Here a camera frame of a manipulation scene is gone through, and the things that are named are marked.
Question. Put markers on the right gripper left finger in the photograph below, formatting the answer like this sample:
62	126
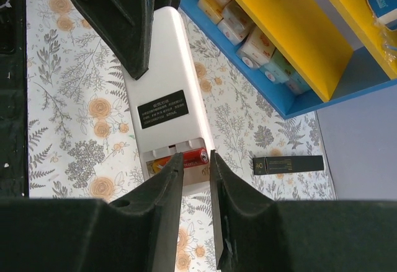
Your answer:
147	221

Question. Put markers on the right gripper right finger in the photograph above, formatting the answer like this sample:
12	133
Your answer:
242	221

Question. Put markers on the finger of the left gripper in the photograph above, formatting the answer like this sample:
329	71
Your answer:
125	26

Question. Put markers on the red AAA battery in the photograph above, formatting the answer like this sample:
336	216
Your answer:
191	159

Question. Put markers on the red white remote control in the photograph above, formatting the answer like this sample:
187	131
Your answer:
166	103

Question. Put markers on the long black box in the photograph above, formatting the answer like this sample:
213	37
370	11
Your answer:
274	165

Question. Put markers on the white packets on shelf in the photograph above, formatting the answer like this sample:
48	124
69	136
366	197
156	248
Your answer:
256	50

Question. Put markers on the blue shelf unit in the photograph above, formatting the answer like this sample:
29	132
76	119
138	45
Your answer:
335	45

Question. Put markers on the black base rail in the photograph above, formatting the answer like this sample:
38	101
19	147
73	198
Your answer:
14	114

